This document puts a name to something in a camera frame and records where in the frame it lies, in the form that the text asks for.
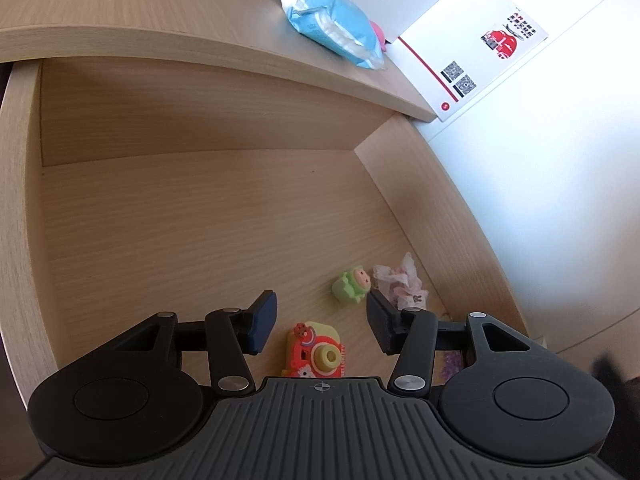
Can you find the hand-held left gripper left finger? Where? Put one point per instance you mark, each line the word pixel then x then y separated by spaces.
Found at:
pixel 265 320

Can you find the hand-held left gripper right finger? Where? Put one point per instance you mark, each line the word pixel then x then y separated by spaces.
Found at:
pixel 376 320

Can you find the green doll toy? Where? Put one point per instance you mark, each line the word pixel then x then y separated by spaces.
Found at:
pixel 351 286

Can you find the yellow and red toy camera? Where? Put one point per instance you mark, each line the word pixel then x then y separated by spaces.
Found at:
pixel 315 350

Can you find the white wide desk drawer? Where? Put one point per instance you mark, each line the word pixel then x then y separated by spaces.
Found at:
pixel 200 220

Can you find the clear printed plastic wrapper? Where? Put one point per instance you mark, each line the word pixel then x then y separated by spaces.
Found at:
pixel 402 280

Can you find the purple beads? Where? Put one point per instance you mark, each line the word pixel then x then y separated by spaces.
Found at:
pixel 451 364

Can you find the white card with red print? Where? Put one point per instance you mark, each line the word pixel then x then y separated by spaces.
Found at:
pixel 450 50

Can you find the pink round small item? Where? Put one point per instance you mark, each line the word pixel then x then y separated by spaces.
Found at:
pixel 380 35

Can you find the blue wet wipes pack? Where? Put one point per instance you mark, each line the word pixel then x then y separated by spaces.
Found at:
pixel 330 20

